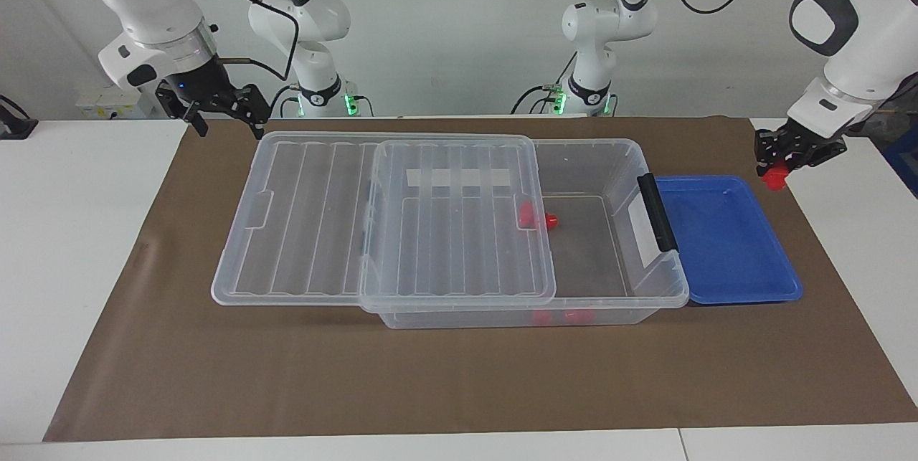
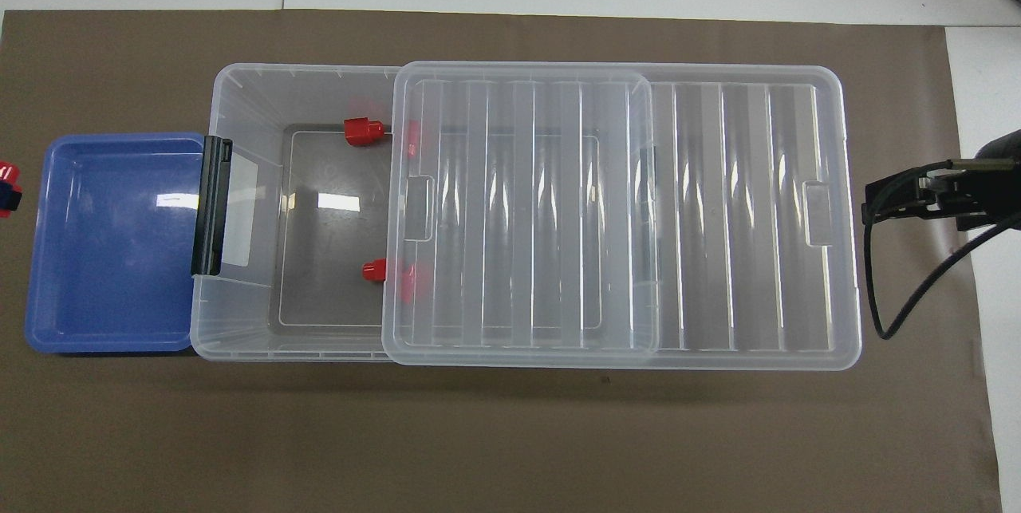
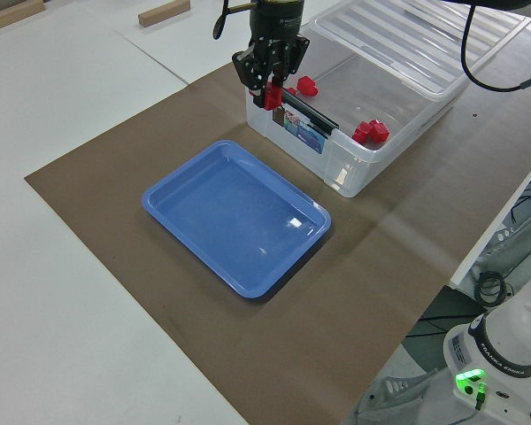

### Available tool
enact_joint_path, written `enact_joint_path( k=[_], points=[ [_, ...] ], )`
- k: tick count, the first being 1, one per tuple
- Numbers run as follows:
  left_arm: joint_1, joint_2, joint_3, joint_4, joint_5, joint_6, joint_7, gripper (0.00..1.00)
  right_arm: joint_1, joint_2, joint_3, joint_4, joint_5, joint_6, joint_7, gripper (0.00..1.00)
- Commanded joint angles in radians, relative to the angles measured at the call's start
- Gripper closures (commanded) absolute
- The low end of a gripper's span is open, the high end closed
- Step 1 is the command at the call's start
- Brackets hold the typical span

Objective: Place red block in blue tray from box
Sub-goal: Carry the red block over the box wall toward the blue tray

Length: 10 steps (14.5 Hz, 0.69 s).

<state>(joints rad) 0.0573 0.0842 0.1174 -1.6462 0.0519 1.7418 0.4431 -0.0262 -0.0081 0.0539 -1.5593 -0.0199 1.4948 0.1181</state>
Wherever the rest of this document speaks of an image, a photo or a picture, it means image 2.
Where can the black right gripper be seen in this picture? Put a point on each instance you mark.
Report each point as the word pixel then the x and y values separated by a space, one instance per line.
pixel 981 194

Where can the red toy block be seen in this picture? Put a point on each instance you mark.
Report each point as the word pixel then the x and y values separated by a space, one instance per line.
pixel 373 270
pixel 6 175
pixel 363 132
pixel 408 284
pixel 411 138

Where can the clear ribbed plastic lid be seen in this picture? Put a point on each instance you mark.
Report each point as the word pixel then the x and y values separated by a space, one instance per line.
pixel 622 218

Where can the blue plastic tray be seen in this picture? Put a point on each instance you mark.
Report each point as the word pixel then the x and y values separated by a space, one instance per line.
pixel 112 258

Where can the black box latch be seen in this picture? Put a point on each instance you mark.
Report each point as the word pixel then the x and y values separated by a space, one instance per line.
pixel 211 210

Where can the clear plastic storage box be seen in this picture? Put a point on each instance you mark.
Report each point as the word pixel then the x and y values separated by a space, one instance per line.
pixel 319 258

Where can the brown table mat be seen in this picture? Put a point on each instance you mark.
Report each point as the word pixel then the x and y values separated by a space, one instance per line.
pixel 510 433

